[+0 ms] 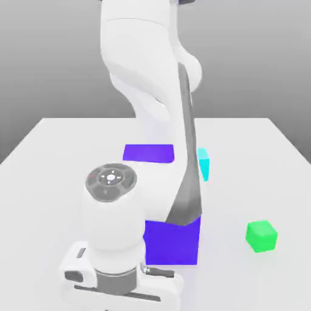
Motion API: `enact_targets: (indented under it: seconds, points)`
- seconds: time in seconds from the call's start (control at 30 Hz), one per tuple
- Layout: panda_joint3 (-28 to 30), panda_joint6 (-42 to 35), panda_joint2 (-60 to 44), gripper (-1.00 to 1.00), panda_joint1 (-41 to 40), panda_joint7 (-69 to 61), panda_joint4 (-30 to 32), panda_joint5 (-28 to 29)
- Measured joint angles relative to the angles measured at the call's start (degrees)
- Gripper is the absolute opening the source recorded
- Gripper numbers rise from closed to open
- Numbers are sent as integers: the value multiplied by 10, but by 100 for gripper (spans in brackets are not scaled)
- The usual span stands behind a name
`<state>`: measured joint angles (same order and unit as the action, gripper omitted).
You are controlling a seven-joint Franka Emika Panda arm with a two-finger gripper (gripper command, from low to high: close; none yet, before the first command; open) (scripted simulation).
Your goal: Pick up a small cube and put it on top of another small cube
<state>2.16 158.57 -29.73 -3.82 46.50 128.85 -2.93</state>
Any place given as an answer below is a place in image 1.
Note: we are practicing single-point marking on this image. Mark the large blue box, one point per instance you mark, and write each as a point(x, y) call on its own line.
point(171, 243)

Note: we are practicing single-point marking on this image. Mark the small green cube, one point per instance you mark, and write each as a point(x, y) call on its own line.
point(261, 237)

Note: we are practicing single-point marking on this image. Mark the small cyan cube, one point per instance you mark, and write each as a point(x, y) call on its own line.
point(204, 165)

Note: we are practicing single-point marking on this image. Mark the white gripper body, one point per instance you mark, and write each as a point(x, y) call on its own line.
point(160, 288)

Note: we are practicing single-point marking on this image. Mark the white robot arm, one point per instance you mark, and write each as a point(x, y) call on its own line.
point(136, 73)

